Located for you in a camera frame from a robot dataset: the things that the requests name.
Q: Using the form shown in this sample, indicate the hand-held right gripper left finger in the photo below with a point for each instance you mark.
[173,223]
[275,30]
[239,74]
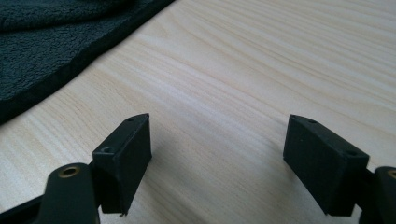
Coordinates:
[124,168]

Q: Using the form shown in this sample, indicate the black and yellow cloth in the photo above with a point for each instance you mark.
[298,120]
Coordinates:
[40,53]

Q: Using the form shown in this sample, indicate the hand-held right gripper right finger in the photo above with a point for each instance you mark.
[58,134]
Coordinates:
[323,168]

